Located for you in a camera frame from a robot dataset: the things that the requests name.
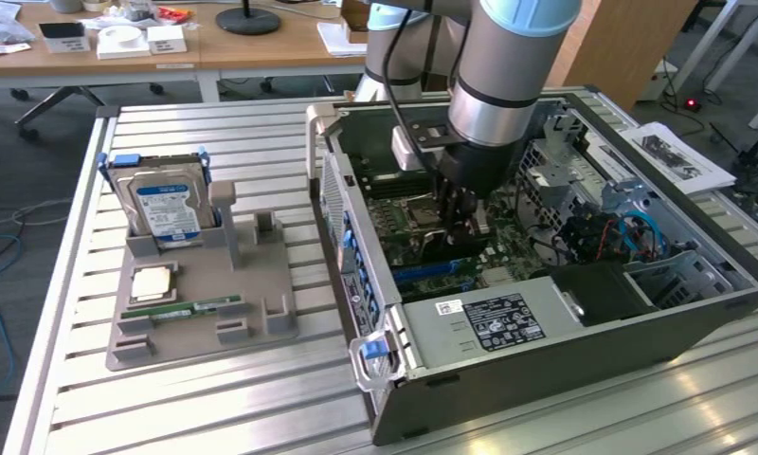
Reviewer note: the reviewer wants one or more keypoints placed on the grey metal disk bay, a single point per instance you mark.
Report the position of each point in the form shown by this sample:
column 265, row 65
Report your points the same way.
column 675, row 279

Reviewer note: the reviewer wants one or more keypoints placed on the small white box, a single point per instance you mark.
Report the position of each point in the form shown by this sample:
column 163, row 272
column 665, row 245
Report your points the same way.
column 165, row 40

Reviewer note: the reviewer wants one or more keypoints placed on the grey plastic parts rack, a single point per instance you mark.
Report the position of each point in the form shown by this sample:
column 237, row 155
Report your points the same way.
column 214, row 275

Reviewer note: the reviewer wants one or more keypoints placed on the perforated metal disk bay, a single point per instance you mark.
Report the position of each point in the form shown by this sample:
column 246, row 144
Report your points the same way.
column 555, row 189

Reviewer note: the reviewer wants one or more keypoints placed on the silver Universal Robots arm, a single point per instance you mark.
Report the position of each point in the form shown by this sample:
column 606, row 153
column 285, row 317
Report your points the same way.
column 511, row 71

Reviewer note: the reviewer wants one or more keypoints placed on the black switch with red light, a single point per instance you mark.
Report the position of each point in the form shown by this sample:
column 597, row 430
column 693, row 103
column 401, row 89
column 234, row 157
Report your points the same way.
column 691, row 103

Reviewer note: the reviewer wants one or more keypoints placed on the green motherboard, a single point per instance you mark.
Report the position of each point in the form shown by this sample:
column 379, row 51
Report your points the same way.
column 511, row 246

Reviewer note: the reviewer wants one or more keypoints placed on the graphics card with black fan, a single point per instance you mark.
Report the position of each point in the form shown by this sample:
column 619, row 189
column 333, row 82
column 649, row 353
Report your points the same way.
column 442, row 253

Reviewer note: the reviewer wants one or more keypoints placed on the open grey PC case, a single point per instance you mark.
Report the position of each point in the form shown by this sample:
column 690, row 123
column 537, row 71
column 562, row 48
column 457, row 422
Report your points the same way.
column 543, row 379

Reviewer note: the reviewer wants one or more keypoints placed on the blue expansion slot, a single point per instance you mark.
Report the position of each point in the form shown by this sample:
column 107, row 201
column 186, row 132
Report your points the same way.
column 417, row 273

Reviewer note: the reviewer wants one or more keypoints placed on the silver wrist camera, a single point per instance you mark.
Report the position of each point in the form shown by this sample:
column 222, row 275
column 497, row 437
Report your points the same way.
column 407, row 149

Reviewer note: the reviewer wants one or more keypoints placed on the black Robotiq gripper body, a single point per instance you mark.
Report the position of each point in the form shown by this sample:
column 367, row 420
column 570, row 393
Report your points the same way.
column 479, row 166

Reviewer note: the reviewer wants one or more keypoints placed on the wooden cabinet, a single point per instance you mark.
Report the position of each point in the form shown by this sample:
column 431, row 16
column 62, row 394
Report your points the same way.
column 625, row 47

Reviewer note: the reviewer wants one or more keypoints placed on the printed paper sheets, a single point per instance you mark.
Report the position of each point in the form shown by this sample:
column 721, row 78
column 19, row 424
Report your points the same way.
column 682, row 156

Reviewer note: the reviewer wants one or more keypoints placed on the black desk leg with casters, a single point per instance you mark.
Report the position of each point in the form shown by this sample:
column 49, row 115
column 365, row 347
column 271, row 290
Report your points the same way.
column 50, row 102

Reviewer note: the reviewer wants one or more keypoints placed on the grey power supply unit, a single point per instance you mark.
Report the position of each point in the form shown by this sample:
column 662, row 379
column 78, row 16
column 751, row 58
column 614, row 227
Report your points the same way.
column 435, row 332

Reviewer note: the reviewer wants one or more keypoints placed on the white paper stack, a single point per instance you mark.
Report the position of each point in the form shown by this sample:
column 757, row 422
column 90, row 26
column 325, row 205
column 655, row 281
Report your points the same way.
column 341, row 40

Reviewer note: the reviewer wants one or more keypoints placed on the hard disk with blue label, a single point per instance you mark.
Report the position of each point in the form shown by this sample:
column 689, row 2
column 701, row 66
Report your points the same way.
column 163, row 204

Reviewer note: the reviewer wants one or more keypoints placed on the black round lamp base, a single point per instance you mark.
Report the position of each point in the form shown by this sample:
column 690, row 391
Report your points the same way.
column 247, row 23

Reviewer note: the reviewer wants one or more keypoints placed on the CPU with silver lid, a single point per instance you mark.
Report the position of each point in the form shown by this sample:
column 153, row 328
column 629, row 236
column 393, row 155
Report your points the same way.
column 153, row 284

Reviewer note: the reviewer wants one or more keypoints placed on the CPU socket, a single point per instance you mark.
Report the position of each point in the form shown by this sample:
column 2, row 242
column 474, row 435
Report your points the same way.
column 419, row 213

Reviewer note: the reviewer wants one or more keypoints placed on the green RAM stick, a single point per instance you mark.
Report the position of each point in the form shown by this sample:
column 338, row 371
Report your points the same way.
column 177, row 309

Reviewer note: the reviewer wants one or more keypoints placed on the white boxes on desk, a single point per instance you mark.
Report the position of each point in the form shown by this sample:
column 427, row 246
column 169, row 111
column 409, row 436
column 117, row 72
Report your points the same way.
column 122, row 42

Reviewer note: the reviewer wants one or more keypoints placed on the white box with black top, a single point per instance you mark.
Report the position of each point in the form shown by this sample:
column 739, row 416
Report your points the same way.
column 63, row 38

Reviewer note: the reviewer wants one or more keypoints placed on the wooden desk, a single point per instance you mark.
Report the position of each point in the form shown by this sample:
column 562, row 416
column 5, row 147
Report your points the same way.
column 69, row 64

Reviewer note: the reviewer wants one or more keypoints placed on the clear plastic bag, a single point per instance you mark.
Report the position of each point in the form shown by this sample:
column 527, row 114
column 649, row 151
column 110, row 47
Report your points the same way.
column 0, row 19

